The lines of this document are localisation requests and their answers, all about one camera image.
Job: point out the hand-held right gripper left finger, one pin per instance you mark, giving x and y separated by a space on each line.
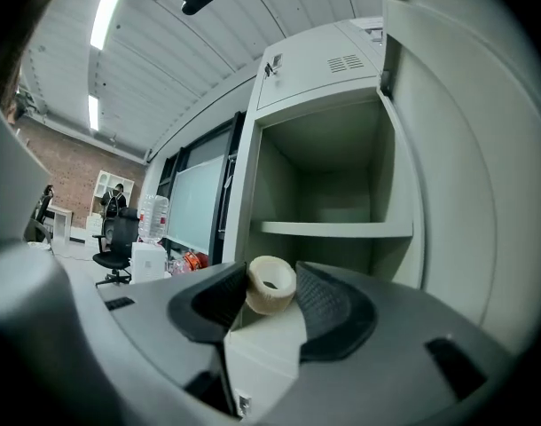
155 313

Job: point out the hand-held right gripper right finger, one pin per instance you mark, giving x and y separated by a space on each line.
386 371

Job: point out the white tape roll item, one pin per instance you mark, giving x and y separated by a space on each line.
270 289

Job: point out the grey metal locker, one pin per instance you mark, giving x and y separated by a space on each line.
323 158

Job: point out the white water dispenser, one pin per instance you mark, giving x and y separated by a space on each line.
147 262

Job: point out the orange round object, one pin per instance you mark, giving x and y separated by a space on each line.
194 261

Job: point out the black office chair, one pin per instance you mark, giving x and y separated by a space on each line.
117 242

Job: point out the large clear water bottle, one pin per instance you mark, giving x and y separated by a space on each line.
153 220

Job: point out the frosted glass panel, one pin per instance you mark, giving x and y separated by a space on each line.
193 202

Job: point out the white desk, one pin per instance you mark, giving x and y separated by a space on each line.
63 218

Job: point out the white shelf cabinet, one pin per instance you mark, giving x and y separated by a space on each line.
103 184

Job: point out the grey mesh office chair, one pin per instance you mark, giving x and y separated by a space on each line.
40 220

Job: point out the long ceiling light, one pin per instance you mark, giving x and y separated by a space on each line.
104 16
93 112

